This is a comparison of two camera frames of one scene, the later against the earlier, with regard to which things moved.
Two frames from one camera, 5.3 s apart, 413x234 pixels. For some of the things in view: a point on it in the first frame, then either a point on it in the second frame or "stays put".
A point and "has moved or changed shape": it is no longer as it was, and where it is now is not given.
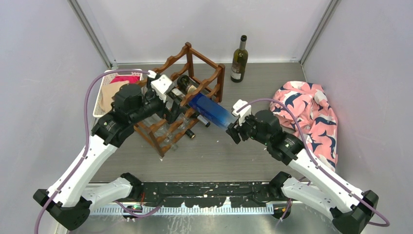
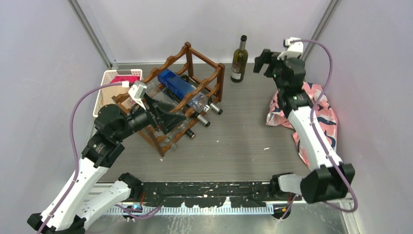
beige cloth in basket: [109, 91] stays put
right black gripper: [234, 129] -> [267, 56]
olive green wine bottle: [239, 61] stays put
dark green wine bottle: [186, 85] -> [213, 106]
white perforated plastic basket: [106, 80] stays put
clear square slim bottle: [185, 123] has moved or changed shape
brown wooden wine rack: [194, 74] stays put
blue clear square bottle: [212, 111] -> [179, 87]
